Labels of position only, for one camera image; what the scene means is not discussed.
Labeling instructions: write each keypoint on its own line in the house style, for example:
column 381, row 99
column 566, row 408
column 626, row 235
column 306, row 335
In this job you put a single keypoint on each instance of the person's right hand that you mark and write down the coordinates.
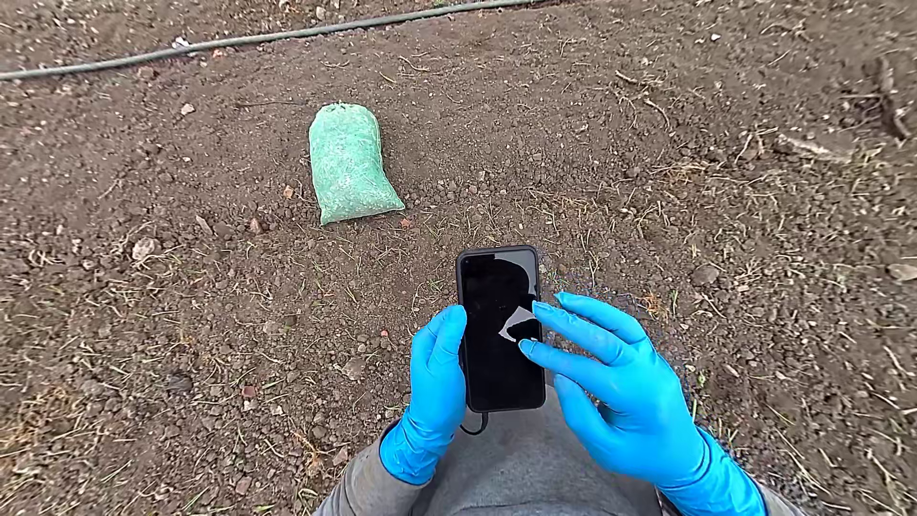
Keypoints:
column 641, row 408

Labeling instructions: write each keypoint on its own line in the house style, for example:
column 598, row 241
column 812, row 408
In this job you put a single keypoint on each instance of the person's left hand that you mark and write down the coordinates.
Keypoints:
column 435, row 390

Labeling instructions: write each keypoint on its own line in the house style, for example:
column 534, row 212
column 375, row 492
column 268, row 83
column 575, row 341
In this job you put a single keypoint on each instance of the person's left fingers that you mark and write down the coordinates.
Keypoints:
column 422, row 346

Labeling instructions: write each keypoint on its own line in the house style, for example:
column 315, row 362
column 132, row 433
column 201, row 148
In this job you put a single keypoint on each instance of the person's right middle finger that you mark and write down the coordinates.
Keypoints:
column 582, row 332

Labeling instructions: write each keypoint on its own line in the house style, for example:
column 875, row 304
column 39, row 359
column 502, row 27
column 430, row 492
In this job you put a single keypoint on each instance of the person's left thumb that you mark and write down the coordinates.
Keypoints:
column 447, row 337

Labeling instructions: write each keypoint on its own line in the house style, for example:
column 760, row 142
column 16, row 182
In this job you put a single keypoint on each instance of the person's right thumb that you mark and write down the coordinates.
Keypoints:
column 579, row 411

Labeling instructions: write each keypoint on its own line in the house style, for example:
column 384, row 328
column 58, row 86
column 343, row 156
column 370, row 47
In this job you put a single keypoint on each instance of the person's right index finger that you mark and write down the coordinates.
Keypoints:
column 567, row 362

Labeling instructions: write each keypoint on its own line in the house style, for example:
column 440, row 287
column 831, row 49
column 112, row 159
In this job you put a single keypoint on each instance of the person's right ring finger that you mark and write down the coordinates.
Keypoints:
column 600, row 314

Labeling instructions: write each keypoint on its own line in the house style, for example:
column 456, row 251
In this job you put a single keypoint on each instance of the black smartphone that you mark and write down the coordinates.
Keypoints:
column 499, row 358

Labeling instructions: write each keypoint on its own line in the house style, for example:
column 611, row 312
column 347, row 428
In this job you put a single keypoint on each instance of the person's left forearm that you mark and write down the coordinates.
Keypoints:
column 376, row 476

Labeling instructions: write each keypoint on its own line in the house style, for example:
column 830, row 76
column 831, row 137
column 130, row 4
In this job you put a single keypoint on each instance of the person's right forearm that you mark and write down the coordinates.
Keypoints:
column 723, row 484

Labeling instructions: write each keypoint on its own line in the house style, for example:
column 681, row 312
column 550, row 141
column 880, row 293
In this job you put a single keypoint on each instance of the person's body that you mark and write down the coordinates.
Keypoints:
column 530, row 466

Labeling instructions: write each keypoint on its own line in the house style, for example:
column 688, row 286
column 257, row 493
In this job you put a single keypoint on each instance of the flat brown stone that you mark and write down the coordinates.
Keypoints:
column 705, row 274

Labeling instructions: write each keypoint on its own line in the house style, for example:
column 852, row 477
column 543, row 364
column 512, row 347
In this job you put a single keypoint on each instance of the green filled mesh bag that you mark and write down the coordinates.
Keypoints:
column 350, row 165

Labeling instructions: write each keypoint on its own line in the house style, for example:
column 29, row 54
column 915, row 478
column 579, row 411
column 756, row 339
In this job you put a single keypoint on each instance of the pale dry wood piece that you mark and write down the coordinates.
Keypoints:
column 809, row 148

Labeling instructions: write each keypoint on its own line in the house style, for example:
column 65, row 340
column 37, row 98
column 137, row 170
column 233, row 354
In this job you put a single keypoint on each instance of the pale round stone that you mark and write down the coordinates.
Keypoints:
column 145, row 249

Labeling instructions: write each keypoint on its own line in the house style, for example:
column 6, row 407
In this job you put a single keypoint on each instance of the flat tan stone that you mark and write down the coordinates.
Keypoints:
column 903, row 272

